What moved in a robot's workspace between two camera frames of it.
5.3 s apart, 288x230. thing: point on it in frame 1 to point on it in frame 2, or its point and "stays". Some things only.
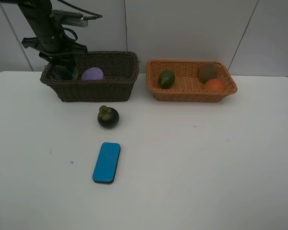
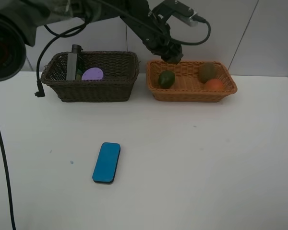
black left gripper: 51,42 to 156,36
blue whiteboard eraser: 105,169 stays
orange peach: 213,85 stays
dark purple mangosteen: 108,117 to 174,59
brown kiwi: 207,71 stays
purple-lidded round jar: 92,74 stays
